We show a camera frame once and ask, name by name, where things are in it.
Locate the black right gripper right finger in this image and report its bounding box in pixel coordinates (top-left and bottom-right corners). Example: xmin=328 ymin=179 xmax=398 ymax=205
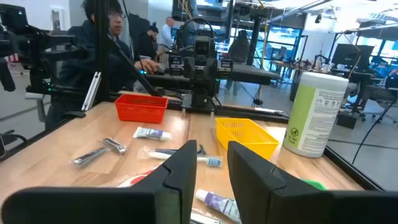
xmin=227 ymin=141 xmax=398 ymax=224

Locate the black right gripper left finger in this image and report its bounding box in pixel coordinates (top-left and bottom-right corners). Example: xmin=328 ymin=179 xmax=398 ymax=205
xmin=1 ymin=139 xmax=198 ymax=224

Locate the bagged blue white toothbrush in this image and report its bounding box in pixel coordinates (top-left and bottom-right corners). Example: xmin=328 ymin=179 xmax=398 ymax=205
xmin=138 ymin=146 xmax=223 ymax=168

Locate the yellow plastic basket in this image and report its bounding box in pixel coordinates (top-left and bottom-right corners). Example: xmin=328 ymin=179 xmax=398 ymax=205
xmin=215 ymin=117 xmax=280 ymax=161

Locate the small white tube bottom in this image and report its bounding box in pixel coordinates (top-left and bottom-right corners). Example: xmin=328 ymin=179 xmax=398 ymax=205
xmin=73 ymin=146 xmax=109 ymax=168

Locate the black office chair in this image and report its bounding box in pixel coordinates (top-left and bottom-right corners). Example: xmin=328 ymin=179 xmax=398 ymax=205
xmin=338 ymin=74 xmax=398 ymax=123

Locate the black computer monitor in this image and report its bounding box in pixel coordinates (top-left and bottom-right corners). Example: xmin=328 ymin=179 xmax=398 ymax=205
xmin=331 ymin=43 xmax=375 ymax=71

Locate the green plastic basket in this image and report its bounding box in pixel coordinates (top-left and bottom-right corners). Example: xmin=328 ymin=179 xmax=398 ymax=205
xmin=300 ymin=179 xmax=327 ymax=191

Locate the dark blue disposable razor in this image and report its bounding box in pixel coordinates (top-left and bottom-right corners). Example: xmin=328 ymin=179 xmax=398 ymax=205
xmin=154 ymin=144 xmax=206 ymax=156

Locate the purple white toothpaste tube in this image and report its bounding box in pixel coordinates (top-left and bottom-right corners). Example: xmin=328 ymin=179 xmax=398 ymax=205
xmin=195 ymin=189 xmax=242 ymax=224

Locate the black desk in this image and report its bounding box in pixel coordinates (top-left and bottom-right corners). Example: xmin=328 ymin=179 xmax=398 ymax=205
xmin=146 ymin=63 xmax=282 ymax=91

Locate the bagged red white toothbrush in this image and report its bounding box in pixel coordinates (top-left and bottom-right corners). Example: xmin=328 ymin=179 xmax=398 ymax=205
xmin=117 ymin=169 xmax=155 ymax=189

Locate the white green wipes canister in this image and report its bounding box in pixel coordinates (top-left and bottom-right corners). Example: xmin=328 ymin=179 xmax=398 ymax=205
xmin=282 ymin=72 xmax=349 ymax=159

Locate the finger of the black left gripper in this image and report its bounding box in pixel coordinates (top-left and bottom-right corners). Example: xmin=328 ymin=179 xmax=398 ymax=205
xmin=169 ymin=55 xmax=185 ymax=77
xmin=217 ymin=57 xmax=234 ymax=78

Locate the small white toothpaste tube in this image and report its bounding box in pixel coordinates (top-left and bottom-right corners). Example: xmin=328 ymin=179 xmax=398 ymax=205
xmin=190 ymin=211 xmax=222 ymax=224

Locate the red plastic basket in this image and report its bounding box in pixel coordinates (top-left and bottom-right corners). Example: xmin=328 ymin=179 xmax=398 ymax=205
xmin=114 ymin=94 xmax=169 ymax=124

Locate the person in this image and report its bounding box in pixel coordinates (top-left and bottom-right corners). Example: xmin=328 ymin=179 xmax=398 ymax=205
xmin=228 ymin=30 xmax=249 ymax=63
xmin=45 ymin=0 xmax=161 ymax=131
xmin=158 ymin=17 xmax=175 ymax=60
xmin=136 ymin=26 xmax=159 ymax=62

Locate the silver aluminium bar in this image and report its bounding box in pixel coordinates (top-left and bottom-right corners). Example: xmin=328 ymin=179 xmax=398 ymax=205
xmin=81 ymin=72 xmax=102 ymax=111

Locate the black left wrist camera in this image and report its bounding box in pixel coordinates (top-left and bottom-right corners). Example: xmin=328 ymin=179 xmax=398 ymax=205
xmin=194 ymin=35 xmax=216 ymax=57

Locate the white blue toothpaste tube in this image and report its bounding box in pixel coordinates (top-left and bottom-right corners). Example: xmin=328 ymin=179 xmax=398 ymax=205
xmin=132 ymin=126 xmax=172 ymax=141

